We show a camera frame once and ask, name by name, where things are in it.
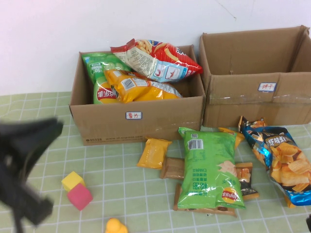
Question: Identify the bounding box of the dark orange snack packet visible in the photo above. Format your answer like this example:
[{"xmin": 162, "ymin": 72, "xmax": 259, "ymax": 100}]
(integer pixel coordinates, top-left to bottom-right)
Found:
[{"xmin": 238, "ymin": 115, "xmax": 268, "ymax": 133}]

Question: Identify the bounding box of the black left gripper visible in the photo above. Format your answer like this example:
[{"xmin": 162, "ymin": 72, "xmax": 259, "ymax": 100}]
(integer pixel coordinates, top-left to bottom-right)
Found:
[{"xmin": 0, "ymin": 118, "xmax": 64, "ymax": 180}]

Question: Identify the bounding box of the green chips bag with barcode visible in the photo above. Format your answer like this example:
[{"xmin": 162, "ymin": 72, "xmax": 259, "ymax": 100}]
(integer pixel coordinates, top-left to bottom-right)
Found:
[{"xmin": 178, "ymin": 127, "xmax": 246, "ymax": 210}]

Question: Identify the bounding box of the tan biscuit packet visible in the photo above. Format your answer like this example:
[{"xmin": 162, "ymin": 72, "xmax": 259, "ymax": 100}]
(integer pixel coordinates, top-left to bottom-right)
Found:
[{"xmin": 173, "ymin": 183, "xmax": 238, "ymax": 218}]

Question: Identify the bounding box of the large taped cardboard box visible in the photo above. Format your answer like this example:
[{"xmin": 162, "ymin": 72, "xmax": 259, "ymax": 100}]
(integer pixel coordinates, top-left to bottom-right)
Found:
[{"xmin": 198, "ymin": 25, "xmax": 311, "ymax": 129}]

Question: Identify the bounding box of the yellow biscuit packet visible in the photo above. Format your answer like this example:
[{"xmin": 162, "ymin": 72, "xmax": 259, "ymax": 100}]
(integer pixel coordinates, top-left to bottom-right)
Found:
[{"xmin": 137, "ymin": 137, "xmax": 173, "ymax": 170}]

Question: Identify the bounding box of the green checkered tablecloth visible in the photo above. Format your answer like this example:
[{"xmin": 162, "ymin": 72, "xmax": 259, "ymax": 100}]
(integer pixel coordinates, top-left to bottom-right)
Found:
[{"xmin": 0, "ymin": 92, "xmax": 311, "ymax": 233}]

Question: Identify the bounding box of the cardboard box with express print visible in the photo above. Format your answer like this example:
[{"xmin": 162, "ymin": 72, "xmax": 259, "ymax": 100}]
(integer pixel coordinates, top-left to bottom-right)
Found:
[{"xmin": 69, "ymin": 45, "xmax": 206, "ymax": 147}]

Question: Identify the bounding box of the small orange snack packet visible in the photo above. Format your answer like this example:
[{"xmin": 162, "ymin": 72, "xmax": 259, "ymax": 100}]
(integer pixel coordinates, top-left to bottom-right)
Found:
[{"xmin": 283, "ymin": 194, "xmax": 296, "ymax": 209}]

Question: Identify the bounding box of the yellow chips bag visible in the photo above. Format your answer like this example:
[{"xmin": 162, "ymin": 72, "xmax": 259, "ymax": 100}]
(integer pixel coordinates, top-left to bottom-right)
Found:
[{"xmin": 104, "ymin": 69, "xmax": 183, "ymax": 104}]

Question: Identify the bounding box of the blue shrimp chips bag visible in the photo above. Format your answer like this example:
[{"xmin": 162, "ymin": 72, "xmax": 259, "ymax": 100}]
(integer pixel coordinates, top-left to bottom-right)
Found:
[{"xmin": 239, "ymin": 125, "xmax": 311, "ymax": 207}]

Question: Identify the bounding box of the yellow foam cube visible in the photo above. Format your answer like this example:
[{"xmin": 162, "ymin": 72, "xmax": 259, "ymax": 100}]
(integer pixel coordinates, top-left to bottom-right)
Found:
[{"xmin": 61, "ymin": 171, "xmax": 86, "ymax": 192}]

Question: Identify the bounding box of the green cucumber chips bag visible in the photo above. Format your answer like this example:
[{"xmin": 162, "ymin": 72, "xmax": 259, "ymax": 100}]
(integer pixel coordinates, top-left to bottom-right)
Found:
[{"xmin": 81, "ymin": 52, "xmax": 132, "ymax": 105}]

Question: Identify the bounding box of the yellow rubber duck toy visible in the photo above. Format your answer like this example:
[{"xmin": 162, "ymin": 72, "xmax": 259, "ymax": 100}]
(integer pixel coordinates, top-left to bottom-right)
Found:
[{"xmin": 104, "ymin": 217, "xmax": 129, "ymax": 233}]

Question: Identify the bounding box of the pink foam cube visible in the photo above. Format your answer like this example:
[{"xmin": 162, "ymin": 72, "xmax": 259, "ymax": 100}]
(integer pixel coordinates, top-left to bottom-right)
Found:
[{"xmin": 67, "ymin": 183, "xmax": 94, "ymax": 211}]

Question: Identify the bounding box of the brown biscuit packet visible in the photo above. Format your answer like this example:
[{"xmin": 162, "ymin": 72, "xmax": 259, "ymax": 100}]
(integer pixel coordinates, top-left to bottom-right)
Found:
[{"xmin": 159, "ymin": 157, "xmax": 186, "ymax": 180}]

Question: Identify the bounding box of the red shrimp sticks bag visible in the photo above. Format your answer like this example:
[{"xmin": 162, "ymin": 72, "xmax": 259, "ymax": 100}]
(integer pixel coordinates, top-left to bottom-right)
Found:
[{"xmin": 110, "ymin": 38, "xmax": 204, "ymax": 83}]

